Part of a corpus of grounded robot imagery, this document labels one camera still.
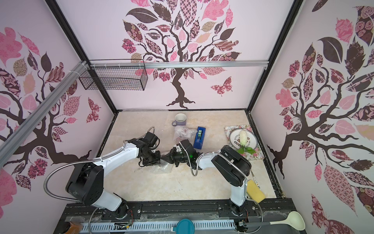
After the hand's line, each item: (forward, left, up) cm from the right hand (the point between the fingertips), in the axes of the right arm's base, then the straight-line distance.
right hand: (160, 157), depth 81 cm
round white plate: (+18, -49, -11) cm, 53 cm away
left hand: (-2, +1, -7) cm, 7 cm away
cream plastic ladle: (-30, -69, -11) cm, 76 cm away
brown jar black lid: (-31, +44, -10) cm, 55 cm away
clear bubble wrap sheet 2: (+24, -9, -4) cm, 26 cm away
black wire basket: (+49, +22, +23) cm, 59 cm away
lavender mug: (+35, -10, -7) cm, 37 cm away
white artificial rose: (+18, -54, -8) cm, 57 cm away
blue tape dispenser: (+17, -24, -7) cm, 30 cm away
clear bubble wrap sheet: (-4, -1, -3) cm, 6 cm away
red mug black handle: (+19, -13, -5) cm, 23 cm away
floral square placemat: (+5, -61, -11) cm, 63 cm away
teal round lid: (-32, -14, -4) cm, 35 cm away
